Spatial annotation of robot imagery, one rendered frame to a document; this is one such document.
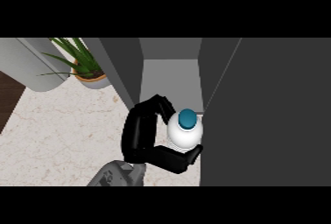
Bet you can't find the grey cabinet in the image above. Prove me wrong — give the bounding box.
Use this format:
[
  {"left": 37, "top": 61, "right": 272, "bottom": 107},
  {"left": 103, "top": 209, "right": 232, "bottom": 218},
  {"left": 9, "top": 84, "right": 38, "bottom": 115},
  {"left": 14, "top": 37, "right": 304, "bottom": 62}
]
[{"left": 139, "top": 38, "right": 207, "bottom": 116}]

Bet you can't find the green potted plant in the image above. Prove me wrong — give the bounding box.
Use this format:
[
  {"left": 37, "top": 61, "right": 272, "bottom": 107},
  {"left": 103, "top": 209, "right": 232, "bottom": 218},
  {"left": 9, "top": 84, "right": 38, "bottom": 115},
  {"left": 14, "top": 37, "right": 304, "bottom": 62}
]
[{"left": 35, "top": 38, "right": 112, "bottom": 90}]

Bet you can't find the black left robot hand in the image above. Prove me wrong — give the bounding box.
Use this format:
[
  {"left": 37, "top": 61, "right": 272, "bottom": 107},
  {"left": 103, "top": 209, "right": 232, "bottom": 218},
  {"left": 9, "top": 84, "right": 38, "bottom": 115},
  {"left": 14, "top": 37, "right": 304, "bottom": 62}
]
[{"left": 119, "top": 94, "right": 204, "bottom": 175}]

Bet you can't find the narrow dark grey cabinet door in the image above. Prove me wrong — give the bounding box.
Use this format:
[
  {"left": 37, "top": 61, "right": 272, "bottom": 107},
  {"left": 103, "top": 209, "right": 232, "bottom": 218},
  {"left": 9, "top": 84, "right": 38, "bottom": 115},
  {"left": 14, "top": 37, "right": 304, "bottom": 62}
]
[{"left": 81, "top": 38, "right": 146, "bottom": 112}]

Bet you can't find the white bottle with teal cap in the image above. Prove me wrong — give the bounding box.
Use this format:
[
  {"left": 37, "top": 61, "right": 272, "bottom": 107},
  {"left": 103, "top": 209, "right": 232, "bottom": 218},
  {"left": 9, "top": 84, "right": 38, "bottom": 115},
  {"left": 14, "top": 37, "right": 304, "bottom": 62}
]
[{"left": 165, "top": 108, "right": 204, "bottom": 153}]

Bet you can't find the pale grey rounded appliance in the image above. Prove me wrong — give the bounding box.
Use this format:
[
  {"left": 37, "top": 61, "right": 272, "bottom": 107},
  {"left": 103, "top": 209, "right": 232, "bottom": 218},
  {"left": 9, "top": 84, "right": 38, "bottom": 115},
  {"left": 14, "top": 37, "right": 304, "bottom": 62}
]
[{"left": 0, "top": 38, "right": 72, "bottom": 93}]

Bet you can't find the large dark grey cabinet door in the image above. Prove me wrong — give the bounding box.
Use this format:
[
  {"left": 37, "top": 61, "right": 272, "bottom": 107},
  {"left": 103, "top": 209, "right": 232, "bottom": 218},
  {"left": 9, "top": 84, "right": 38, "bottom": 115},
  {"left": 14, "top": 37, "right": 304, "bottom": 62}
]
[{"left": 198, "top": 38, "right": 331, "bottom": 187}]

